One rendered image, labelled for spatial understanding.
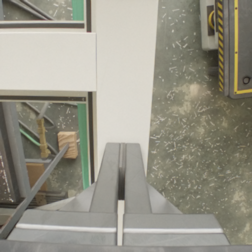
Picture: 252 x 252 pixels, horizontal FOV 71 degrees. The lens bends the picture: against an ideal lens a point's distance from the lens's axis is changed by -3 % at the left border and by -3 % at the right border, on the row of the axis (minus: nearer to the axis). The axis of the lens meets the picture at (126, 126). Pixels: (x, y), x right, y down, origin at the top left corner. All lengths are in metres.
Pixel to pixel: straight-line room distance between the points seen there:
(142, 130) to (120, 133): 0.02
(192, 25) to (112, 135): 1.04
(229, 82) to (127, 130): 0.75
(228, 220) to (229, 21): 1.38
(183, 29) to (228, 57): 0.37
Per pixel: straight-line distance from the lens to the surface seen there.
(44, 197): 1.05
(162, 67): 1.10
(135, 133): 0.15
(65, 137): 1.16
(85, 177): 0.26
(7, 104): 0.63
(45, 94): 0.22
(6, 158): 0.66
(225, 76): 0.86
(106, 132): 0.15
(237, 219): 1.77
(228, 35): 0.86
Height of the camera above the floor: 1.08
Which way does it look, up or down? 72 degrees down
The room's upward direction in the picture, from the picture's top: 180 degrees clockwise
